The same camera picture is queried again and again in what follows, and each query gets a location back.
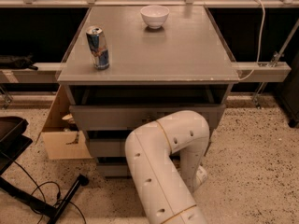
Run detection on grey middle drawer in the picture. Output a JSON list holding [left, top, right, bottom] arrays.
[[85, 131, 212, 159]]

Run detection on black cloth on rail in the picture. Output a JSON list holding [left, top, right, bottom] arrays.
[[0, 55, 38, 70]]

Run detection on grey top drawer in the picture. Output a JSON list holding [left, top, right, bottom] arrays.
[[69, 105, 226, 131]]

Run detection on black floor cable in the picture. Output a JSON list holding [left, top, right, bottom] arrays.
[[0, 151, 87, 224]]

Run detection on grey drawer cabinet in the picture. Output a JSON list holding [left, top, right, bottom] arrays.
[[55, 5, 240, 179]]

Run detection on grey drawer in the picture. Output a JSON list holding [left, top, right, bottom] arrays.
[[96, 157, 130, 177], [69, 105, 226, 131], [85, 131, 212, 159]]

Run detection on white bowl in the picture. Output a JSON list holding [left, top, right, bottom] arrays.
[[140, 5, 169, 29]]

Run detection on cardboard box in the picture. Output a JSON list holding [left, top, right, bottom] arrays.
[[41, 87, 91, 160]]

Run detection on black stand with tray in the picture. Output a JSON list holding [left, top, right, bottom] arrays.
[[0, 116, 90, 224]]

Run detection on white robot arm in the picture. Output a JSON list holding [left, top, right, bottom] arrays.
[[125, 111, 209, 224]]

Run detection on grey bottom drawer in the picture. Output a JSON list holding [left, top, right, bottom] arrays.
[[96, 157, 130, 177]]

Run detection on blue silver drink can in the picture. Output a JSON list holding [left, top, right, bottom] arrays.
[[86, 26, 109, 70]]

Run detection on white hanging cable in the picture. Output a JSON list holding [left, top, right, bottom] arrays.
[[238, 0, 266, 82]]

